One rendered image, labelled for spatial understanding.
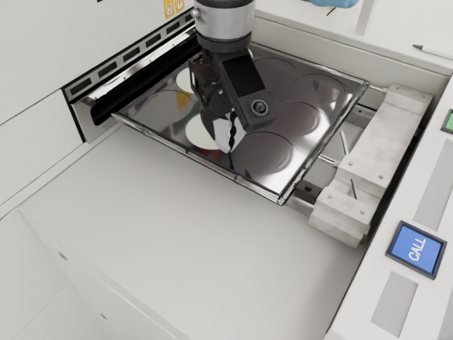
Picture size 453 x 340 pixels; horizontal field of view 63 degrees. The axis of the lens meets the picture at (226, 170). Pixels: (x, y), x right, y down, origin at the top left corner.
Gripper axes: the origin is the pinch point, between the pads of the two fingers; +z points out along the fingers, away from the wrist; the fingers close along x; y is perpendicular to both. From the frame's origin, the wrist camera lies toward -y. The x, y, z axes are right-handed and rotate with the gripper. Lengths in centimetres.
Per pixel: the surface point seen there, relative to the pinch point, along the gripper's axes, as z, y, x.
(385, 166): 3.3, -12.4, -23.4
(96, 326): 66, 11, 37
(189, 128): 1.3, 8.9, 3.7
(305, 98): 1.4, 7.4, -20.1
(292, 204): 7.9, -9.5, -7.3
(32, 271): 26.1, 9.3, 39.9
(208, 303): 9.3, -18.5, 12.5
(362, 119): 7.2, 2.2, -31.7
